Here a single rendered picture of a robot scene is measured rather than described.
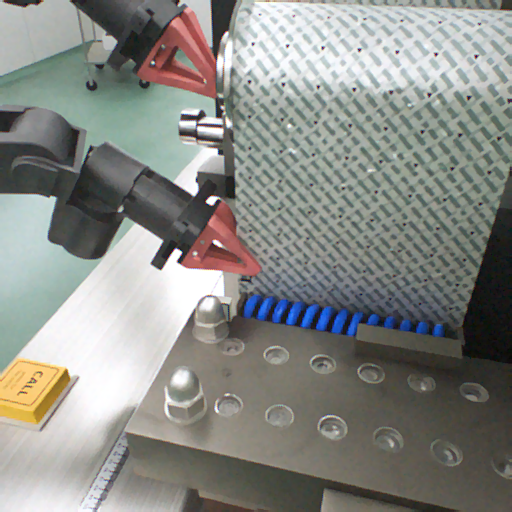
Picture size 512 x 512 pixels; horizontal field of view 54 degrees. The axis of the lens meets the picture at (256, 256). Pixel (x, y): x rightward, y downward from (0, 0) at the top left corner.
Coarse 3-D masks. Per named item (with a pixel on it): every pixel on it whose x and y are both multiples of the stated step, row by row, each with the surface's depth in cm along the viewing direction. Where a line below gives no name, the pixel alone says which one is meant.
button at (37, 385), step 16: (16, 368) 61; (32, 368) 61; (48, 368) 61; (64, 368) 61; (0, 384) 59; (16, 384) 59; (32, 384) 59; (48, 384) 59; (64, 384) 61; (0, 400) 57; (16, 400) 57; (32, 400) 57; (48, 400) 58; (16, 416) 57; (32, 416) 56
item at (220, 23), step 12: (216, 0) 71; (228, 0) 71; (264, 0) 83; (216, 12) 72; (228, 12) 72; (216, 24) 73; (228, 24) 73; (216, 36) 74; (216, 48) 75; (216, 60) 76; (216, 108) 80
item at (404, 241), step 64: (256, 192) 48; (320, 192) 47; (384, 192) 45; (448, 192) 44; (256, 256) 53; (320, 256) 51; (384, 256) 49; (448, 256) 47; (384, 320) 53; (448, 320) 51
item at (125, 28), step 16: (80, 0) 47; (96, 0) 46; (112, 0) 46; (128, 0) 46; (144, 0) 47; (176, 0) 51; (96, 16) 47; (112, 16) 47; (128, 16) 47; (144, 16) 44; (112, 32) 48; (128, 32) 45; (128, 48) 49; (112, 64) 47
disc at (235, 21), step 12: (240, 0) 43; (252, 0) 45; (240, 12) 42; (228, 36) 42; (228, 48) 42; (228, 60) 42; (228, 72) 42; (228, 84) 42; (228, 96) 43; (228, 108) 44; (228, 120) 44; (228, 132) 46
